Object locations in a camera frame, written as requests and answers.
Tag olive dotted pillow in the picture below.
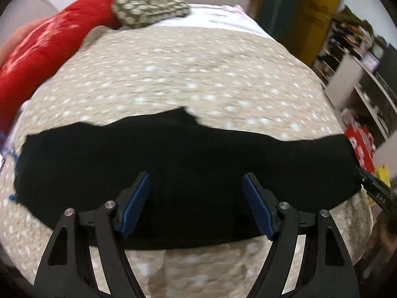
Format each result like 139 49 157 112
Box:
112 0 191 29

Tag blue lanyard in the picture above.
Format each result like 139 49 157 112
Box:
0 131 20 203

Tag red blanket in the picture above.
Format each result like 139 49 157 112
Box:
0 0 120 134

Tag cluttered white shelf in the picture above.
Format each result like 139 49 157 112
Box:
314 7 396 147

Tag white bed sheet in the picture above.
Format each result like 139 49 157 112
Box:
155 3 280 40

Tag red printed bag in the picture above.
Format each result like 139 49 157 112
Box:
344 125 375 174

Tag black pants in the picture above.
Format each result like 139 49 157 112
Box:
14 108 361 250

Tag round pink headboard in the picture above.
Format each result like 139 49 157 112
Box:
0 0 58 46

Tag yellow green curtain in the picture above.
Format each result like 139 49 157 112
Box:
255 0 340 67

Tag beige dotted quilt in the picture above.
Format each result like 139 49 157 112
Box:
1 25 373 297

